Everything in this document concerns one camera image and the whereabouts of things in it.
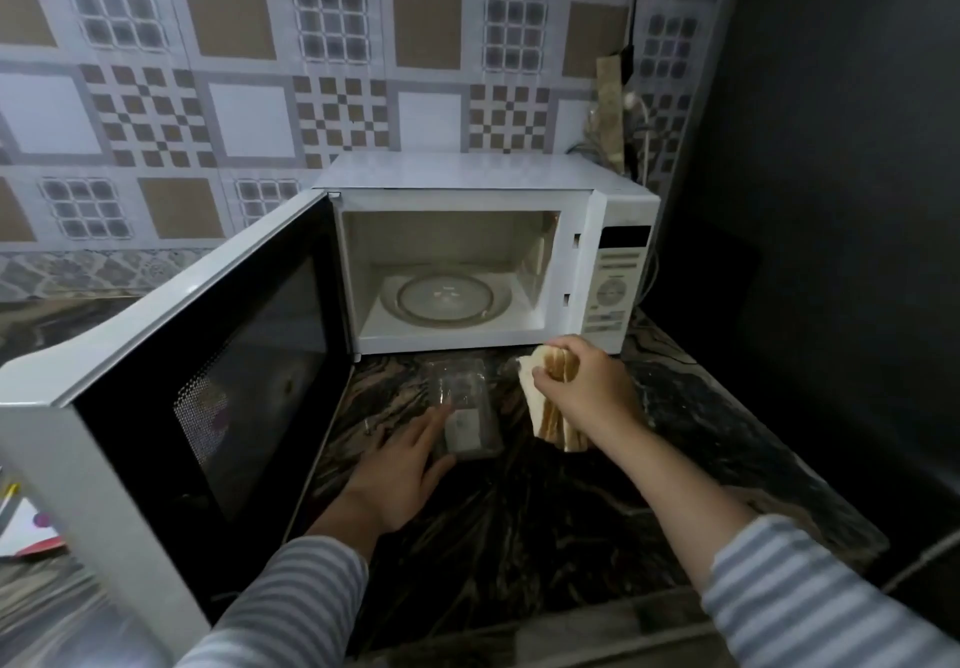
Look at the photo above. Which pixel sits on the person's right hand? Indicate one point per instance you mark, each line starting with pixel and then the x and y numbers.
pixel 600 397

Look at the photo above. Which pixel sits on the person's left hand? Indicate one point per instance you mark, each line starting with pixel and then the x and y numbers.
pixel 394 476

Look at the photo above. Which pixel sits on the person's left thumb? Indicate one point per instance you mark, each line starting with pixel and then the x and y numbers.
pixel 445 471

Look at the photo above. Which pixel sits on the person's right thumb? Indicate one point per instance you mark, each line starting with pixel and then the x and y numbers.
pixel 553 388

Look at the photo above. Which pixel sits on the stack of bread slices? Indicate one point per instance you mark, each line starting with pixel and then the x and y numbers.
pixel 546 420

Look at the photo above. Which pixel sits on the clear plastic container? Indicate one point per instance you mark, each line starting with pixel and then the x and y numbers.
pixel 471 401

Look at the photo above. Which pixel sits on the person's left forearm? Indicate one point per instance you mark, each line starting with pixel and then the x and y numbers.
pixel 300 600

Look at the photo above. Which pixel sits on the person's right forearm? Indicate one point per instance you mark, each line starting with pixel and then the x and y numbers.
pixel 735 540

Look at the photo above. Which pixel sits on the glass microwave turntable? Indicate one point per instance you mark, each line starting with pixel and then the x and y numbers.
pixel 444 298

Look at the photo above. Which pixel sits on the white microwave oven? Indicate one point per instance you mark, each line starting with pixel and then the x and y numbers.
pixel 480 180

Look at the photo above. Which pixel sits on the white microwave door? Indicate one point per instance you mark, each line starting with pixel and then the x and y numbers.
pixel 247 360

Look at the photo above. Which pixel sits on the brown paper bag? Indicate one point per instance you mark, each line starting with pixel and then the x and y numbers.
pixel 611 112

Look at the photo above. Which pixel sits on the white paper sheets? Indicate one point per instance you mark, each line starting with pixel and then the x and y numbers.
pixel 26 529

